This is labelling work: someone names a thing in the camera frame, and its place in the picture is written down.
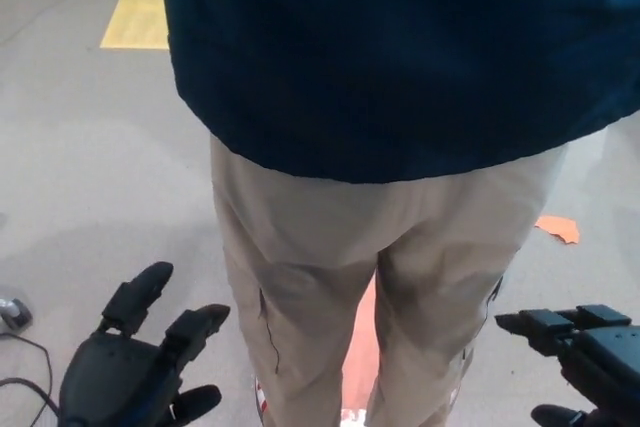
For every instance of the beige trousers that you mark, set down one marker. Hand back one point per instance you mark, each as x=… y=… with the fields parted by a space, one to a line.
x=325 y=267

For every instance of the red white right sneaker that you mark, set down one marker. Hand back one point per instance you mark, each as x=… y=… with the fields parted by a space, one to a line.
x=354 y=418

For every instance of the orange paper scrap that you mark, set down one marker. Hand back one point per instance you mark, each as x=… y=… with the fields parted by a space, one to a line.
x=560 y=229

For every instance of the red white sneaker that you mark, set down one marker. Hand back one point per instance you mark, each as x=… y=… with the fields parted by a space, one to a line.
x=354 y=418
x=261 y=402

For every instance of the dark navy basketball coat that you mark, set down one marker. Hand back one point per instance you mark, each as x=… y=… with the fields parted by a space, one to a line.
x=400 y=57

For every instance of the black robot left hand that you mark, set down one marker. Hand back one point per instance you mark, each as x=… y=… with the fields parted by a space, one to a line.
x=115 y=377

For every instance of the orange floor marker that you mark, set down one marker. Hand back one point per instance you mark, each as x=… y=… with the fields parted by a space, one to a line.
x=367 y=337

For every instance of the silver black caster foot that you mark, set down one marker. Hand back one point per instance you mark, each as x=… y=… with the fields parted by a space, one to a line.
x=17 y=316

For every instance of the red white left sneaker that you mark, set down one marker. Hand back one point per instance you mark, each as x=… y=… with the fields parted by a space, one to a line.
x=261 y=402

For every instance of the yellow floor marker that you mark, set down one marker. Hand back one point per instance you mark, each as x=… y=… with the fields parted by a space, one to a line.
x=137 y=12

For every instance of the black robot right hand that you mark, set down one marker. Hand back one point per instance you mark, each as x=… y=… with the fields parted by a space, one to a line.
x=610 y=367

